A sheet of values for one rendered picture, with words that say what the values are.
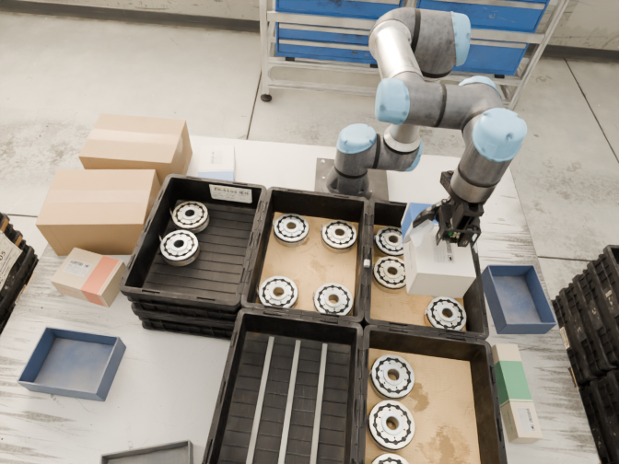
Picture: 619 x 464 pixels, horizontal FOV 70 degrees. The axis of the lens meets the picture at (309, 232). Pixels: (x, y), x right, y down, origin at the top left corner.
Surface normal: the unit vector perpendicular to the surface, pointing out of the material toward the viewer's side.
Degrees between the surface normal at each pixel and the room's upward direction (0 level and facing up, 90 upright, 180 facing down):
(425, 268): 0
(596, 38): 90
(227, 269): 0
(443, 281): 90
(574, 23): 90
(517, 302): 0
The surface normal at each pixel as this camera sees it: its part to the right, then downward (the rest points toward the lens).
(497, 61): -0.06, 0.80
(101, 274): 0.05, -0.60
